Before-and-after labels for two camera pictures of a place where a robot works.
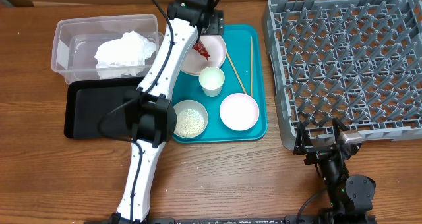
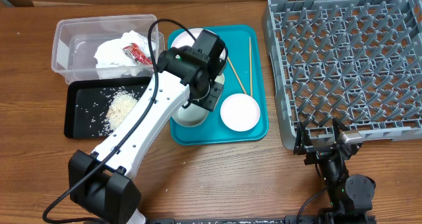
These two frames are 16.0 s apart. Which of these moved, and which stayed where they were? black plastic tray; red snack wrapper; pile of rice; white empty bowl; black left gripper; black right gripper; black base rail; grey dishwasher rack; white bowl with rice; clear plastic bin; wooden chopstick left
Moved: white bowl with rice; red snack wrapper; pile of rice; black left gripper
Stayed: black right gripper; grey dishwasher rack; white empty bowl; black base rail; wooden chopstick left; clear plastic bin; black plastic tray
